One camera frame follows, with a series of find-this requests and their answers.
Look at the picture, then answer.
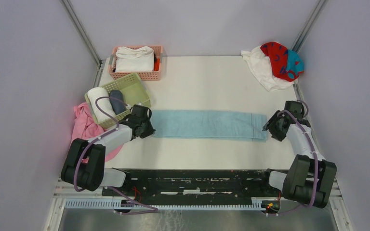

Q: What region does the light blue towel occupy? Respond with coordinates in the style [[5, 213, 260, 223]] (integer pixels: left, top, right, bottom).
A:
[[151, 110, 267, 142]]

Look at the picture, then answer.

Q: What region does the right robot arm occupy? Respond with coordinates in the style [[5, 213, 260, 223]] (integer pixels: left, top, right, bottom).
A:
[[259, 101, 337, 208]]

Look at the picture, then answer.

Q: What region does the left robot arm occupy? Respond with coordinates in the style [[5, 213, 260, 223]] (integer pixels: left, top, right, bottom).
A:
[[61, 105, 155, 196]]

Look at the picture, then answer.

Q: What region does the rolled dark blue towel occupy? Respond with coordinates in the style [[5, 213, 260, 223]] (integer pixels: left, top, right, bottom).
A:
[[109, 90, 126, 115]]

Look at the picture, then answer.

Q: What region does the green plastic basket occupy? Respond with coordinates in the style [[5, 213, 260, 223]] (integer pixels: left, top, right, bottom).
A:
[[85, 73, 151, 129]]

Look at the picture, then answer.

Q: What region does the rolled white towel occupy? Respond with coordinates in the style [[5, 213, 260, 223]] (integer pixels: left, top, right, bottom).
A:
[[87, 87, 116, 124]]

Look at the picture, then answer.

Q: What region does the pink plastic basket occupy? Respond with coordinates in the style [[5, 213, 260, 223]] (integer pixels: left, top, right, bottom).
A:
[[107, 45, 164, 81]]

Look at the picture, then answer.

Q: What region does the red and teal patterned towel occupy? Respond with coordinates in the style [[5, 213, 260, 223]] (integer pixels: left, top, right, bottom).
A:
[[260, 42, 304, 82]]

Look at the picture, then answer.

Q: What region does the pink towel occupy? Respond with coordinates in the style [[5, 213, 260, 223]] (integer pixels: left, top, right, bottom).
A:
[[71, 102, 123, 163]]

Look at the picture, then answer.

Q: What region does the white crumpled towel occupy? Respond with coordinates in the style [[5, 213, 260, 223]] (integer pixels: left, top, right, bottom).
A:
[[241, 46, 294, 92]]

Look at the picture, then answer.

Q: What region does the folded white towel in basket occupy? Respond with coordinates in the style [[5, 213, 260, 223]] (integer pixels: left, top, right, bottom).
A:
[[115, 46, 154, 72]]

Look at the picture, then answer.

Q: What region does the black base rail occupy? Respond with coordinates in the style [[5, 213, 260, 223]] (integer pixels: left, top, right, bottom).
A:
[[119, 169, 282, 205]]

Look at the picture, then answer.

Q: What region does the white cable duct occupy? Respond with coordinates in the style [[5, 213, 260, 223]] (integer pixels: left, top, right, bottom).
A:
[[65, 198, 265, 211]]

